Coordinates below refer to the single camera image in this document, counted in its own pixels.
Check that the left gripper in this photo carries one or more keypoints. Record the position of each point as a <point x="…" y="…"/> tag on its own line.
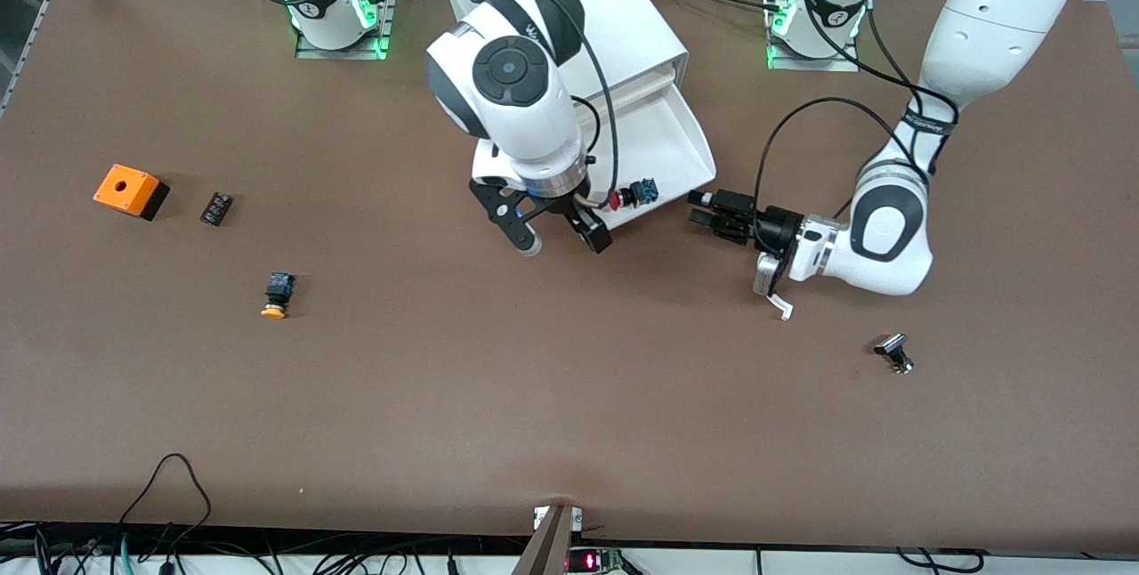
<point x="777" y="230"/>

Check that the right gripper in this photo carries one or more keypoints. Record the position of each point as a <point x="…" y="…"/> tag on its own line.
<point x="569" y="207"/>

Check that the red push button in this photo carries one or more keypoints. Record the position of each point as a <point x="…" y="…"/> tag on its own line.
<point x="634" y="193"/>

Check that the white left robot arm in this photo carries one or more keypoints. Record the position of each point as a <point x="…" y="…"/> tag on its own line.
<point x="890" y="237"/>

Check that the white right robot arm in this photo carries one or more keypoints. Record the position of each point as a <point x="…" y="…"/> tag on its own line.
<point x="512" y="76"/>

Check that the white drawer cabinet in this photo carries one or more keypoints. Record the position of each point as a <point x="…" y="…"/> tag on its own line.
<point x="632" y="14"/>

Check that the yellow push button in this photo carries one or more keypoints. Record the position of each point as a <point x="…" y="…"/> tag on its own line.
<point x="278" y="295"/>

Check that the orange button box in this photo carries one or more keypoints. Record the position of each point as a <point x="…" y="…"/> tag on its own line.
<point x="126" y="188"/>

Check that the device with red display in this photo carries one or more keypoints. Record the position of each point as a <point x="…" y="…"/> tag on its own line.
<point x="592" y="561"/>

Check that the small black contact block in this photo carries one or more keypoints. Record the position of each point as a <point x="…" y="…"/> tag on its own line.
<point x="216" y="208"/>

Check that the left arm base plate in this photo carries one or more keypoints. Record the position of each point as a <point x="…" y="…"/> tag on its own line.
<point x="801" y="60"/>

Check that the black key switch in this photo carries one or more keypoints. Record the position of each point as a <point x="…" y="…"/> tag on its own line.
<point x="894" y="351"/>

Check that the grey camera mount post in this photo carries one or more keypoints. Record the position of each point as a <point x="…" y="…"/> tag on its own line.
<point x="547" y="544"/>

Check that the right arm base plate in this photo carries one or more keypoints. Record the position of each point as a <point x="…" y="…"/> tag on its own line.
<point x="311" y="52"/>

